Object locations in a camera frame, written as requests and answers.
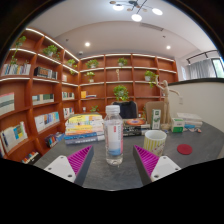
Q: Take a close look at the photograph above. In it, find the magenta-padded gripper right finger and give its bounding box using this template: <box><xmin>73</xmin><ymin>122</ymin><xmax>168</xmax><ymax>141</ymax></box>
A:
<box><xmin>132</xmin><ymin>144</ymin><xmax>182</xmax><ymax>186</ymax></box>

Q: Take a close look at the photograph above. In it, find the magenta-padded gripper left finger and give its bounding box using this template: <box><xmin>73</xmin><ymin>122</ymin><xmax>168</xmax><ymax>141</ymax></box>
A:
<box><xmin>43</xmin><ymin>145</ymin><xmax>95</xmax><ymax>187</ymax></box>

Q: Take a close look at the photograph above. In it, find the clear plastic water bottle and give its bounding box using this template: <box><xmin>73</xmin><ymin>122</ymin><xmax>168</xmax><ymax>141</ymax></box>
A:
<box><xmin>103</xmin><ymin>104</ymin><xmax>125</xmax><ymax>167</ymax></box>

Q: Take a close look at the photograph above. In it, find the yellow white striped mug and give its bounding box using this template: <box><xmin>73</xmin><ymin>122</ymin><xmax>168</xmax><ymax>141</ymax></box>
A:
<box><xmin>143</xmin><ymin>129</ymin><xmax>168</xmax><ymax>158</ymax></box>

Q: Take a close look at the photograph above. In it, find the flat round red coaster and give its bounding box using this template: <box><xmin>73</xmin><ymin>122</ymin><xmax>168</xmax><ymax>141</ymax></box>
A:
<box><xmin>176</xmin><ymin>143</ymin><xmax>194</xmax><ymax>156</ymax></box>

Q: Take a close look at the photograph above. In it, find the colourful book stack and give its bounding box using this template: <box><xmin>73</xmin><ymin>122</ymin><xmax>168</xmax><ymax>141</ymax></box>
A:
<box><xmin>63</xmin><ymin>113</ymin><xmax>106</xmax><ymax>146</ymax></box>

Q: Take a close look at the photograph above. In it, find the tall green white carton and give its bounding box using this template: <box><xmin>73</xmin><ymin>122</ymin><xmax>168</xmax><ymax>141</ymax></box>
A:
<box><xmin>150</xmin><ymin>108</ymin><xmax>162</xmax><ymax>130</ymax></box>

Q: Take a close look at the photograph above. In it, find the white book stack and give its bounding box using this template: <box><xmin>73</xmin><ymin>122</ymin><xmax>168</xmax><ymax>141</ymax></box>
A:
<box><xmin>176</xmin><ymin>112</ymin><xmax>204</xmax><ymax>130</ymax></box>

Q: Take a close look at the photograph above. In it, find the dark office chair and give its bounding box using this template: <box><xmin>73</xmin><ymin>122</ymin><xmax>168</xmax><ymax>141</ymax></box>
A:
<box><xmin>111</xmin><ymin>100</ymin><xmax>139</xmax><ymax>120</ymax></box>

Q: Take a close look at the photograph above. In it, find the wooden artist mannequin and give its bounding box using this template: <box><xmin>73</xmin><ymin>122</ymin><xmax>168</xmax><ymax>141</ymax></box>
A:
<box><xmin>153</xmin><ymin>79</ymin><xmax>181</xmax><ymax>131</ymax></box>

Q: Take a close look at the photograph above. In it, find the wooden shelf unit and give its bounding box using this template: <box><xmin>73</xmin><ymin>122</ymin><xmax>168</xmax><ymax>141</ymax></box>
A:
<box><xmin>0</xmin><ymin>26</ymin><xmax>179</xmax><ymax>164</ymax></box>

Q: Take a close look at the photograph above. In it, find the grey curtain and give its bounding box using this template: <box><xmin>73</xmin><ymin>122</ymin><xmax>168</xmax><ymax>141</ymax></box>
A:
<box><xmin>188</xmin><ymin>58</ymin><xmax>218</xmax><ymax>80</ymax></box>

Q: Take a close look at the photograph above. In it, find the window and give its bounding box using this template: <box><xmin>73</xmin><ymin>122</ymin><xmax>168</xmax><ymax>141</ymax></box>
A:
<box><xmin>211</xmin><ymin>57</ymin><xmax>224</xmax><ymax>79</ymax></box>

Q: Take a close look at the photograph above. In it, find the ceiling air vent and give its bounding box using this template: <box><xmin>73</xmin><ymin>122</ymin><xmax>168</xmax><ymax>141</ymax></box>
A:
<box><xmin>139</xmin><ymin>22</ymin><xmax>165</xmax><ymax>32</ymax></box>

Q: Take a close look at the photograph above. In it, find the branched ceiling lamp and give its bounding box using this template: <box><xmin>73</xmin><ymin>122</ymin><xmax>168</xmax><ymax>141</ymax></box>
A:
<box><xmin>109</xmin><ymin>0</ymin><xmax>164</xmax><ymax>23</ymax></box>

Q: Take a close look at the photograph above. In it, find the black track light rail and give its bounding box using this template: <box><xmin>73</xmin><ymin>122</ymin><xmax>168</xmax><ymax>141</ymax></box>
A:
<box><xmin>185</xmin><ymin>49</ymin><xmax>219</xmax><ymax>66</ymax></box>

